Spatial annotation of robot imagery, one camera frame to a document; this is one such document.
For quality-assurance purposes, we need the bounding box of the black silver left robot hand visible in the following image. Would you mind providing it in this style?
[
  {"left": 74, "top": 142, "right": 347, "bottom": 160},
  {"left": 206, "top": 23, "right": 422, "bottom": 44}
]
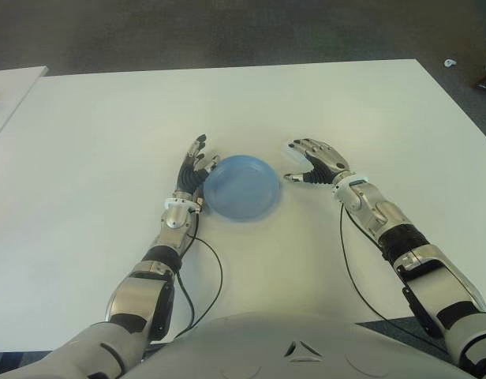
[{"left": 175, "top": 133, "right": 222, "bottom": 194}]

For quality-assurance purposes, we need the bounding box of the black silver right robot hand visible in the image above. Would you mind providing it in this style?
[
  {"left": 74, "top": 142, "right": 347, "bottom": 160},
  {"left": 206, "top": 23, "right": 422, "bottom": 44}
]
[{"left": 282, "top": 137, "right": 353, "bottom": 186}]

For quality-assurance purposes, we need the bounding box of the blue plastic plate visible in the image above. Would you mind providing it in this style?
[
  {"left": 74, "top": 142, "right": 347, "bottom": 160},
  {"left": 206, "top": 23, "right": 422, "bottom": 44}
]
[{"left": 203, "top": 154, "right": 282, "bottom": 224}]

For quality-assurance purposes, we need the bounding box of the grey robot torso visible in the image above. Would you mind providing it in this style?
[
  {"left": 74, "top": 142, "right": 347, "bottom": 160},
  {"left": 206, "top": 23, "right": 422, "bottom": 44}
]
[{"left": 120, "top": 311, "right": 477, "bottom": 379}]

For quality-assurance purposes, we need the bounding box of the white side table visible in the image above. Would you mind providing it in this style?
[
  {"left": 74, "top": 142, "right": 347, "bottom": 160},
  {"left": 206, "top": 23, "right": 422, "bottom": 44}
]
[{"left": 0, "top": 66, "right": 49, "bottom": 145}]

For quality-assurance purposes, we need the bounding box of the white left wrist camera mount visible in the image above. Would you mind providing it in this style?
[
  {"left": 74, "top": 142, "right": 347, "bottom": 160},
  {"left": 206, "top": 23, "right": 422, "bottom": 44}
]
[{"left": 164, "top": 197, "right": 205, "bottom": 210}]

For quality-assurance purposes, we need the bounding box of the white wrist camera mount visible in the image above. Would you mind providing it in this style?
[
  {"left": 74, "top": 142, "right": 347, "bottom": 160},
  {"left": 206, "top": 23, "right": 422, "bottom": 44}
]
[
  {"left": 164, "top": 197, "right": 205, "bottom": 210},
  {"left": 331, "top": 175, "right": 369, "bottom": 198}
]

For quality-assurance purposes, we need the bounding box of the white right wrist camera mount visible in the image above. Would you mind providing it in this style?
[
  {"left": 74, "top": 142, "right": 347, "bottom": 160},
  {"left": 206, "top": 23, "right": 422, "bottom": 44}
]
[{"left": 331, "top": 175, "right": 369, "bottom": 198}]

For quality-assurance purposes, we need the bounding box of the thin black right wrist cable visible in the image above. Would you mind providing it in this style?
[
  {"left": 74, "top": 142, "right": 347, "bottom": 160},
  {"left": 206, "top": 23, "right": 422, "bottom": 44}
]
[{"left": 339, "top": 199, "right": 453, "bottom": 352}]

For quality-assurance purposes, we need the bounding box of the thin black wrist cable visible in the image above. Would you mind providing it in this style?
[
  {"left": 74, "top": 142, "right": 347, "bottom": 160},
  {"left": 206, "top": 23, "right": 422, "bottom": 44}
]
[
  {"left": 187, "top": 235, "right": 224, "bottom": 336},
  {"left": 339, "top": 199, "right": 453, "bottom": 352}
]

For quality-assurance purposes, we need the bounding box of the thin black left wrist cable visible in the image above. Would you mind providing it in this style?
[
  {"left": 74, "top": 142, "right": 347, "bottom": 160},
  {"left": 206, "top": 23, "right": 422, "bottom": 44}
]
[{"left": 187, "top": 235, "right": 224, "bottom": 336}]

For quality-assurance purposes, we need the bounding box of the thick dark left arm cable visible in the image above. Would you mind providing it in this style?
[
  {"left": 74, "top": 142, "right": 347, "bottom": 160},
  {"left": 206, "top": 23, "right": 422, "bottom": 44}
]
[{"left": 175, "top": 272, "right": 196, "bottom": 332}]

